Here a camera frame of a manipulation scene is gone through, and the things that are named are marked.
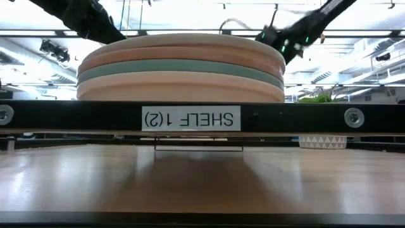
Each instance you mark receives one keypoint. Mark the black overhead frame bar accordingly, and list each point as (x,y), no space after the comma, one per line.
(31,32)

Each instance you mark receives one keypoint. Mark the black overhead camera rig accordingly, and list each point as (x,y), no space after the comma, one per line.
(55,50)

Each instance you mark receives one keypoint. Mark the green potted plant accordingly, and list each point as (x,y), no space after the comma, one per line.
(322,142)

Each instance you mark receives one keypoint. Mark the pink plate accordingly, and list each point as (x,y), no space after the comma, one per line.
(180,52)

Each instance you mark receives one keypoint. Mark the orange plate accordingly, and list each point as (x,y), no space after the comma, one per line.
(180,87)

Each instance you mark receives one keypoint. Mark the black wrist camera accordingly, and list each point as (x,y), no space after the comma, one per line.
(267,35)

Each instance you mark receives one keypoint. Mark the tan plate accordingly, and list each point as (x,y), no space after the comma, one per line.
(180,39)

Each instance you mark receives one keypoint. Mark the black shelf rail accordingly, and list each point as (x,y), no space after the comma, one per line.
(63,115)

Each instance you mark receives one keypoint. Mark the black table edge frame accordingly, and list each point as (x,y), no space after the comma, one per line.
(202,220)

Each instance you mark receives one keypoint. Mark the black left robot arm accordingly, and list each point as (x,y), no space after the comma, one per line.
(88,19)

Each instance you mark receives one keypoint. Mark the silver bolt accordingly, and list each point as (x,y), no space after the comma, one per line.
(5,114)
(354,117)

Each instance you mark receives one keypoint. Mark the white shelf label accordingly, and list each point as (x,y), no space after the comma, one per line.
(190,118)

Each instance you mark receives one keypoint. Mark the black ceiling fixture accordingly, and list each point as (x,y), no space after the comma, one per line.
(383,57)

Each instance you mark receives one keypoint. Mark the dark green plate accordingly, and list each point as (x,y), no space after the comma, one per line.
(180,65)

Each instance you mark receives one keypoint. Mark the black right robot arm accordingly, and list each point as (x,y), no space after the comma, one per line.
(316,22)

